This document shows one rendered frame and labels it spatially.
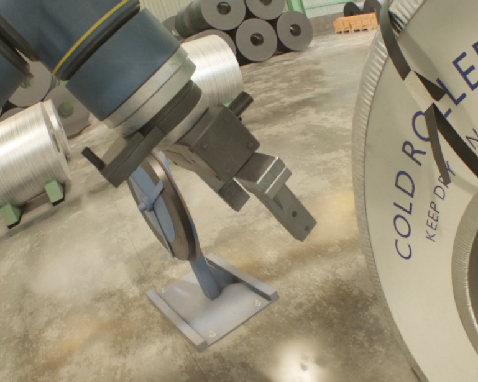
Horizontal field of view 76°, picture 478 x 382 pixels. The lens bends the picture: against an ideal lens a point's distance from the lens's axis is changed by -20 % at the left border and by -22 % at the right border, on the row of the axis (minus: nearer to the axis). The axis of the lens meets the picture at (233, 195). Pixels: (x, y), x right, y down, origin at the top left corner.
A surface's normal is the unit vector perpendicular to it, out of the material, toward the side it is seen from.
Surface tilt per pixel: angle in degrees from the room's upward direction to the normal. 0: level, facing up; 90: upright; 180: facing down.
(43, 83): 90
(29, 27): 122
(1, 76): 132
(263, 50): 90
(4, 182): 101
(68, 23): 97
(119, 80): 98
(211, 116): 25
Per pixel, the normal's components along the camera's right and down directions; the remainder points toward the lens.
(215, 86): 0.47, 0.43
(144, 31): 0.69, -0.15
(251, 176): -0.62, -0.62
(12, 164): 0.40, 0.21
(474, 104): -0.87, 0.41
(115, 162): 0.20, 0.47
